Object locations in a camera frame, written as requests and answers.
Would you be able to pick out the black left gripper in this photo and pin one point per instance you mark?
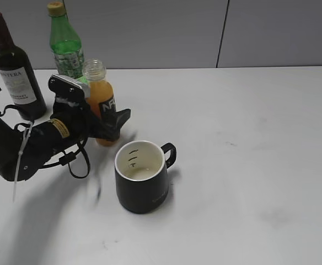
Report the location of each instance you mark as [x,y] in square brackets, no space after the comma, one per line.
[74,121]

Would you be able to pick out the NFC orange juice bottle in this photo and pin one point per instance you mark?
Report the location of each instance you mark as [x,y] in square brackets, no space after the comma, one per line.
[101,100]

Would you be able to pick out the black mug white interior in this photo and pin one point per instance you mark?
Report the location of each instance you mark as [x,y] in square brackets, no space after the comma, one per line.
[141,175]

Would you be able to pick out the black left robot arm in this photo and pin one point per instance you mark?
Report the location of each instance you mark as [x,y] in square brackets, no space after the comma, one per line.
[55,142]

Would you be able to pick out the white zip tie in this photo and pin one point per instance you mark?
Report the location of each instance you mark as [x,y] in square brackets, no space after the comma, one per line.
[26,135]

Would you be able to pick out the green plastic soda bottle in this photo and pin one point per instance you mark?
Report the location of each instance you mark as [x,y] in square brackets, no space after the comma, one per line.
[65,44]

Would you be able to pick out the red wine bottle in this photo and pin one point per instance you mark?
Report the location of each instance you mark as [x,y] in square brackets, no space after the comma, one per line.
[18,76]

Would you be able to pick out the wrist camera with silver plate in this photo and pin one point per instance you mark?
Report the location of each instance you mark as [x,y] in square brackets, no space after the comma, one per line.
[68,90]

